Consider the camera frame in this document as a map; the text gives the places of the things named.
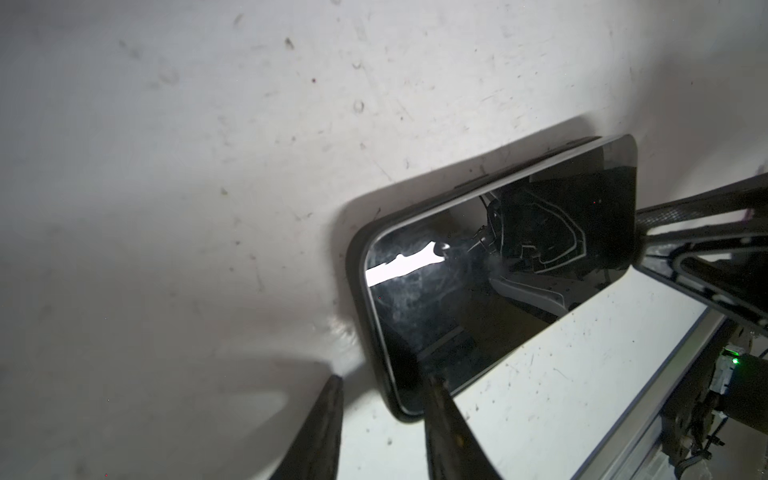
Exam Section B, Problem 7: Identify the black phone face up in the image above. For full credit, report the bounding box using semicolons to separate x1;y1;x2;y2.
363;134;638;415

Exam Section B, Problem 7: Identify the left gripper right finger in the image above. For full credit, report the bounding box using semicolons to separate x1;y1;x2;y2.
423;376;501;480

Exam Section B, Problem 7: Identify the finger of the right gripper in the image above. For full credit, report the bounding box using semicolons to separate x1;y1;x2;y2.
635;173;767;234
635;239;767;336

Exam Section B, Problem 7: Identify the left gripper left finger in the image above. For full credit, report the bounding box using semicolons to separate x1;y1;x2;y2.
271;375;344;480

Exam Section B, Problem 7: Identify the black phone case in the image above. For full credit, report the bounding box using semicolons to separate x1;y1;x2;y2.
345;136;599;423

